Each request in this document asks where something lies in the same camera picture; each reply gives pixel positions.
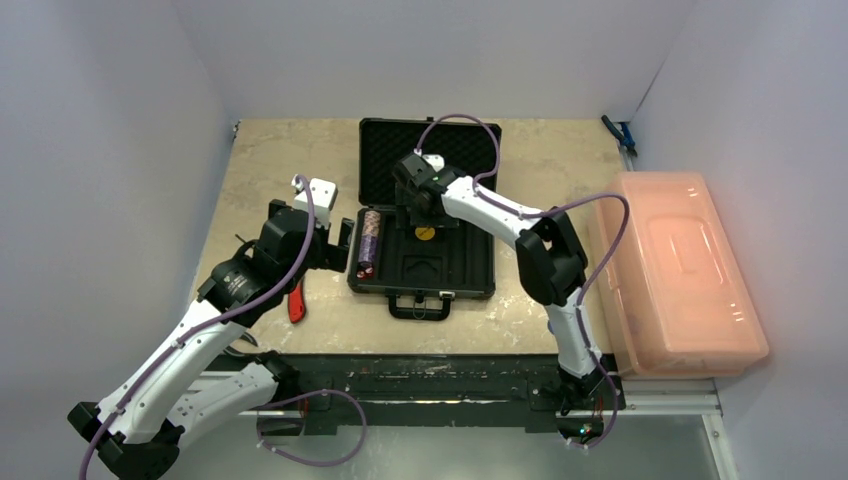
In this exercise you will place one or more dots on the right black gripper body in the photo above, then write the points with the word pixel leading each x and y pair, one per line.
pixel 411 211

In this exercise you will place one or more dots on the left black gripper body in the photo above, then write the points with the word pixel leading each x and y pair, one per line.
pixel 321 254

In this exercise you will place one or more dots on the purple poker chip stack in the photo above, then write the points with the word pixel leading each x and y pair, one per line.
pixel 368 249

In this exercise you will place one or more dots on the yellow dealer button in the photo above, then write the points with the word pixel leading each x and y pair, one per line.
pixel 425 233

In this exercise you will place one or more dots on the black poker set case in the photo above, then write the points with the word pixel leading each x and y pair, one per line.
pixel 421 279

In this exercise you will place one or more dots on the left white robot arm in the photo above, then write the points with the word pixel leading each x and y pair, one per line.
pixel 139 430

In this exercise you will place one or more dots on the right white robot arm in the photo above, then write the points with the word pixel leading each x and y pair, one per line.
pixel 550 258

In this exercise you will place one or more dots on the red black folding knife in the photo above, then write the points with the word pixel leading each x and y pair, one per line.
pixel 296 304

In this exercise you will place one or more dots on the pink translucent plastic bin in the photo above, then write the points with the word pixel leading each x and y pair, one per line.
pixel 675 302

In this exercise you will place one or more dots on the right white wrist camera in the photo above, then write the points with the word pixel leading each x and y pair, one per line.
pixel 426 163

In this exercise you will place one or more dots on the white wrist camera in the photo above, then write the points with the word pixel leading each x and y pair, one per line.
pixel 426 163
pixel 323 194

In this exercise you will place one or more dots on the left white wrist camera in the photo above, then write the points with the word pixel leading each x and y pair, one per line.
pixel 323 194

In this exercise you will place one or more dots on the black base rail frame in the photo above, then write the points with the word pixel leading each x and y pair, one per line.
pixel 463 390

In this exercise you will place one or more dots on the blue handled pliers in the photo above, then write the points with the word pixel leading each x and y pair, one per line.
pixel 620 131

